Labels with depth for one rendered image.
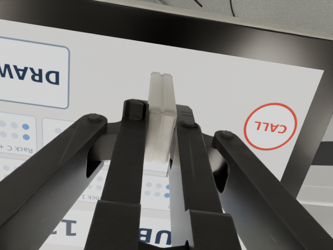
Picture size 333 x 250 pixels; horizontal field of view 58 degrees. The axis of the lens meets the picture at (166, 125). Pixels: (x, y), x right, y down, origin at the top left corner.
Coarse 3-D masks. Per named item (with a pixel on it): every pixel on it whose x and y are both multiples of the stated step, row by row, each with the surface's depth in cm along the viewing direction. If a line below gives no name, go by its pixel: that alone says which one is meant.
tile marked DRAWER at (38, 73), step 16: (0, 48) 20; (16, 48) 20; (32, 48) 20; (48, 48) 20; (64, 48) 20; (0, 64) 21; (16, 64) 21; (32, 64) 21; (48, 64) 21; (64, 64) 21; (0, 80) 21; (16, 80) 21; (32, 80) 21; (48, 80) 21; (64, 80) 21; (0, 96) 22; (16, 96) 22; (32, 96) 22; (48, 96) 22; (64, 96) 22
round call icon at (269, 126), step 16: (256, 112) 22; (272, 112) 23; (288, 112) 23; (304, 112) 23; (256, 128) 23; (272, 128) 23; (288, 128) 23; (256, 144) 24; (272, 144) 24; (288, 144) 24
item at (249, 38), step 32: (0, 0) 19; (32, 0) 19; (64, 0) 19; (96, 0) 19; (128, 0) 21; (96, 32) 20; (128, 32) 20; (160, 32) 20; (192, 32) 20; (224, 32) 20; (256, 32) 20; (288, 32) 21; (320, 32) 23; (288, 64) 21; (320, 64) 21; (320, 96) 22; (320, 128) 23; (288, 160) 24
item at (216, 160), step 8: (176, 104) 18; (184, 112) 17; (192, 112) 17; (176, 120) 16; (192, 120) 16; (208, 136) 15; (208, 144) 14; (208, 152) 14; (216, 152) 14; (216, 160) 14; (224, 160) 14; (216, 168) 14; (224, 168) 14; (224, 176) 14
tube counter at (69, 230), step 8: (64, 216) 27; (72, 216) 27; (80, 216) 27; (64, 224) 27; (72, 224) 27; (80, 224) 27; (56, 232) 27; (64, 232) 27; (72, 232) 27; (80, 232) 27; (48, 240) 28; (56, 240) 28; (64, 240) 28; (72, 240) 28; (80, 240) 28
